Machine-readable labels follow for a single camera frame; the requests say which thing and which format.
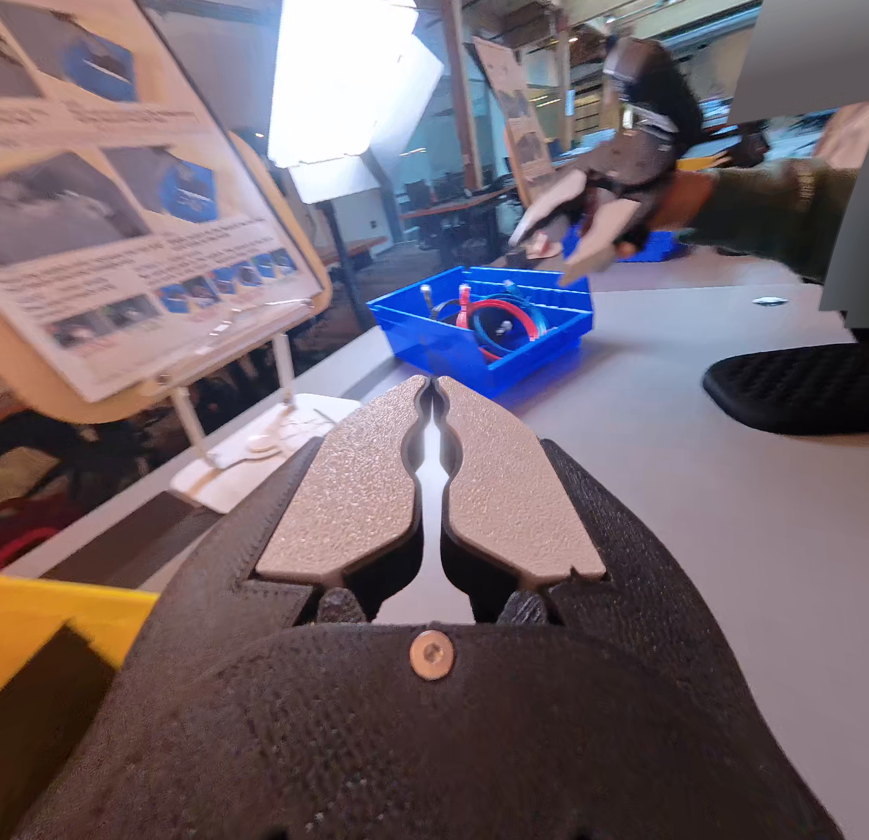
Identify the white light panel on stand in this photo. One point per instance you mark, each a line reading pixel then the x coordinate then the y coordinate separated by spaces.
pixel 339 73

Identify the person's right hand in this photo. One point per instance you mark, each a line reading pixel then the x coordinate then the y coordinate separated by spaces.
pixel 689 198

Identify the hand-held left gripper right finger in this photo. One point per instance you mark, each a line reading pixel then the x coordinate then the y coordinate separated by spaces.
pixel 509 500

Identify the cardboard poster board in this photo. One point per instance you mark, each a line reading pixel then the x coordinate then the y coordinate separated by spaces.
pixel 523 127

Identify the blue plastic bin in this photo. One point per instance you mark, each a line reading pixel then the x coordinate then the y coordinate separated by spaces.
pixel 662 248
pixel 434 351

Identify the instruction sign on white stand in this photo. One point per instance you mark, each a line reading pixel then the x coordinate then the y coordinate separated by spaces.
pixel 102 175

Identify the person's right forearm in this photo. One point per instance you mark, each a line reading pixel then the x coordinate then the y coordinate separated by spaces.
pixel 767 208

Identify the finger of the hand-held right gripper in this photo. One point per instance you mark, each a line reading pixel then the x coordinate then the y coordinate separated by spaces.
pixel 550 205
pixel 601 242

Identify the black bin divider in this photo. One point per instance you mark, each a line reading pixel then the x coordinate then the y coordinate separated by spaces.
pixel 41 718

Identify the yellow plastic bin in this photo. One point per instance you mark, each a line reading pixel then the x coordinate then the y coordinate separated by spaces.
pixel 41 606

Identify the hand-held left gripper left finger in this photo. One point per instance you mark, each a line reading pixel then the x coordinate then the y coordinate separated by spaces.
pixel 353 494

